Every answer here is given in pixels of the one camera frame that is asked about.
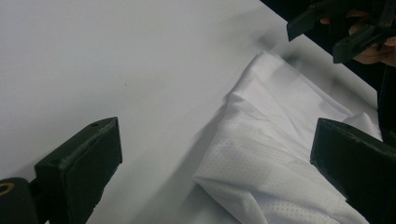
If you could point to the white board sheet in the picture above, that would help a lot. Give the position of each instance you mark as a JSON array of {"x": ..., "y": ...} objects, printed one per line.
[{"x": 93, "y": 62}]

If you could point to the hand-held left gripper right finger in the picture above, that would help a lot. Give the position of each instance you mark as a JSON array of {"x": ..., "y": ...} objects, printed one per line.
[{"x": 358, "y": 165}]

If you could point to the white shorts black waistband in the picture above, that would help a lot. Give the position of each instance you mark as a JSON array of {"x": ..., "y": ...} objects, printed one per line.
[{"x": 264, "y": 149}]

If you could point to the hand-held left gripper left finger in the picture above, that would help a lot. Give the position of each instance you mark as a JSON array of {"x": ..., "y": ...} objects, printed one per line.
[{"x": 87, "y": 165}]

